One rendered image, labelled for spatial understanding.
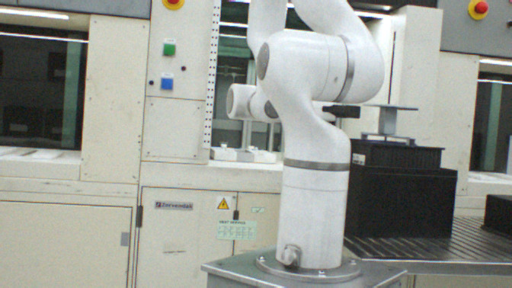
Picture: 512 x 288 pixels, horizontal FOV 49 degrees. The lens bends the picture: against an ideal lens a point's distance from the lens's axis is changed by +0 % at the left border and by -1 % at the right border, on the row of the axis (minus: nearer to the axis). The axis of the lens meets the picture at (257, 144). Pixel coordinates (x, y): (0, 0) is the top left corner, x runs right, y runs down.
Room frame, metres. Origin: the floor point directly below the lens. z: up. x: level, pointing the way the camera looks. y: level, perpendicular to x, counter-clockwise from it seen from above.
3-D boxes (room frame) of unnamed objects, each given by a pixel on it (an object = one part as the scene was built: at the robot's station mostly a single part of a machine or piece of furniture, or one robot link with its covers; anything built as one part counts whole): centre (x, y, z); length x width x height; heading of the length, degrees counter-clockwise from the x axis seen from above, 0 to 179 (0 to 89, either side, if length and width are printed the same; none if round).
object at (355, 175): (1.49, -0.34, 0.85); 0.28 x 0.28 x 0.17; 20
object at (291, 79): (1.01, -0.08, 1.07); 0.19 x 0.12 x 0.24; 109
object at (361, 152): (1.49, -0.34, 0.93); 0.24 x 0.20 x 0.32; 20
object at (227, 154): (2.00, 0.06, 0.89); 0.22 x 0.21 x 0.04; 10
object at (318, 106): (1.41, -0.12, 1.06); 0.11 x 0.10 x 0.07; 110
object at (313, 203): (1.02, -0.11, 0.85); 0.19 x 0.19 x 0.18
